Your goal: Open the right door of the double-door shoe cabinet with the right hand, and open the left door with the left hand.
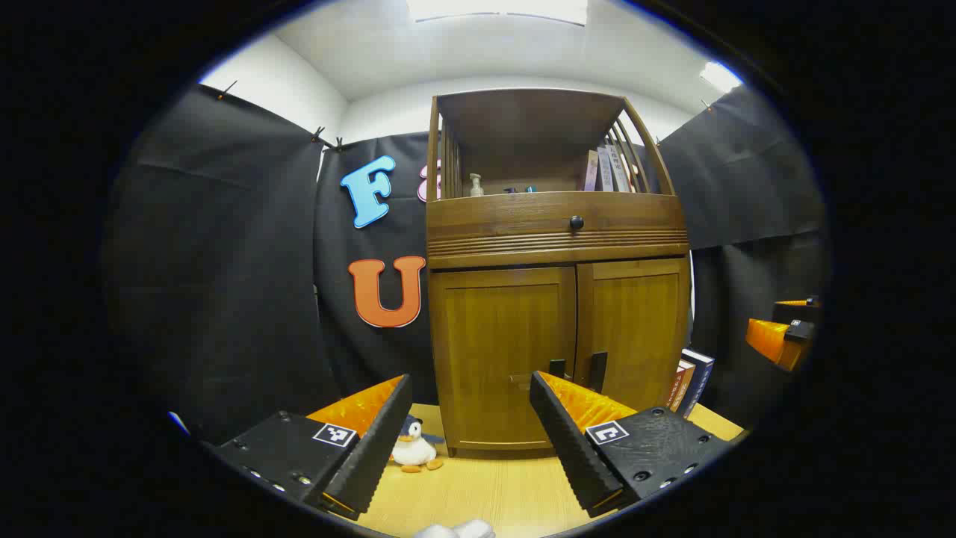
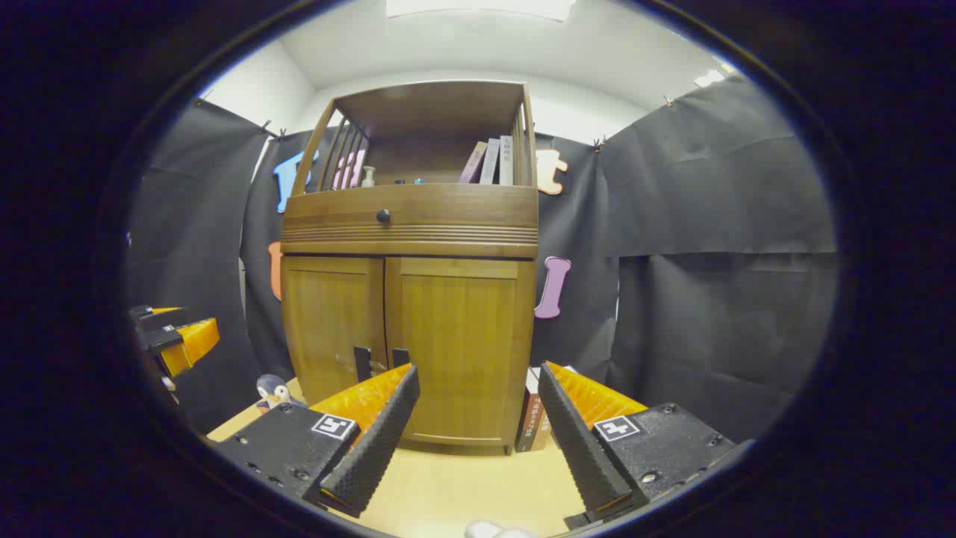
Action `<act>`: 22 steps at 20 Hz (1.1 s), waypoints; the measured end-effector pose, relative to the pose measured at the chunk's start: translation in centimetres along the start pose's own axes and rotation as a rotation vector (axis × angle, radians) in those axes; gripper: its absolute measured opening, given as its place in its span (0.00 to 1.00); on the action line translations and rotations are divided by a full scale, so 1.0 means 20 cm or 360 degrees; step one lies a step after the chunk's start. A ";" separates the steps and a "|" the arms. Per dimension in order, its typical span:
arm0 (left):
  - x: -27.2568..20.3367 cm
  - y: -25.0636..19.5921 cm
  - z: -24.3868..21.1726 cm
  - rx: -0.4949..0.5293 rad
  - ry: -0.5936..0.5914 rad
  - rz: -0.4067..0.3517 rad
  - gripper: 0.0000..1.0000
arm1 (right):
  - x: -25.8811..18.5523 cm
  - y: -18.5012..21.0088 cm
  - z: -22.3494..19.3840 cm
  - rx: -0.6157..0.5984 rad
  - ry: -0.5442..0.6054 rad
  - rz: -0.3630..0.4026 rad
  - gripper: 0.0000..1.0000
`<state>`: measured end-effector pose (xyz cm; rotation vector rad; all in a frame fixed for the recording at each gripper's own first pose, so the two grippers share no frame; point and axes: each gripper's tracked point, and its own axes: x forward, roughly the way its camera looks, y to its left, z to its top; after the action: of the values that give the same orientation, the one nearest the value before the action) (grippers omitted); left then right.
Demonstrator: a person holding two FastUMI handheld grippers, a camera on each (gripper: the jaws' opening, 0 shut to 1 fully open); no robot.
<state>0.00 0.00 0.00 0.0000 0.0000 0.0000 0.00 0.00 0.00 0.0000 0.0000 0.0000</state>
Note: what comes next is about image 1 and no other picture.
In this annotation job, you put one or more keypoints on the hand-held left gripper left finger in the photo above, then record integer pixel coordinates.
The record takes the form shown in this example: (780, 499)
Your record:
(377, 448)

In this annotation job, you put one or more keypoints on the red book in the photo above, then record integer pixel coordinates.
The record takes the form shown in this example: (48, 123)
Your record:
(680, 385)

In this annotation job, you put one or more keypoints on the large ceiling light panel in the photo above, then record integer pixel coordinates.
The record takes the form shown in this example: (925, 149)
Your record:
(497, 9)

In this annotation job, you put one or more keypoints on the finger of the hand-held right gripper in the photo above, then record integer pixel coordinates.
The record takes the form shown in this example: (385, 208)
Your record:
(773, 340)
(799, 310)

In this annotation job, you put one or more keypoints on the wooden drawer with black knob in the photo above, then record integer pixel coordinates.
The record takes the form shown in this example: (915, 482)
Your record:
(493, 217)

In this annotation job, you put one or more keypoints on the white pump bottle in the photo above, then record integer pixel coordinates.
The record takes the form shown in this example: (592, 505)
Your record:
(476, 187)

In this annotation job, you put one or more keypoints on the small ceiling light panel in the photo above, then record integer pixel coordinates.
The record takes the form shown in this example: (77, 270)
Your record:
(721, 77)

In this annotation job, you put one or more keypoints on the penguin plush toy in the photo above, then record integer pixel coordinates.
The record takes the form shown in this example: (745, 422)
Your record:
(413, 450)

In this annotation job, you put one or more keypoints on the black backdrop cloth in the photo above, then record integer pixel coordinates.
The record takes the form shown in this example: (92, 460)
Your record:
(224, 261)

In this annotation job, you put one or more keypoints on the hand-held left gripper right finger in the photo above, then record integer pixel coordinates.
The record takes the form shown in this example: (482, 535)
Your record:
(571, 448)

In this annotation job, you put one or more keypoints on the wooden shoe cabinet door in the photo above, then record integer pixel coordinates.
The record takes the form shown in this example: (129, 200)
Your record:
(635, 321)
(493, 336)

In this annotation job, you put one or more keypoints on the grey book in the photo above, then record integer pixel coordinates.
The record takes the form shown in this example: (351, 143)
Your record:
(604, 172)

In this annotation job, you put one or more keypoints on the wooden double-door shoe cabinet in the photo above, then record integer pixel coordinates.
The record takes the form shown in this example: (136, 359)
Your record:
(523, 123)

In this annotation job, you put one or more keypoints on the pink book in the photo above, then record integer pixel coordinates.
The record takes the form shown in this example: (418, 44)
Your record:
(591, 173)

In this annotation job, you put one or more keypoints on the white book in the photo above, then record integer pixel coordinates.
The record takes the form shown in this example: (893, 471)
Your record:
(618, 168)

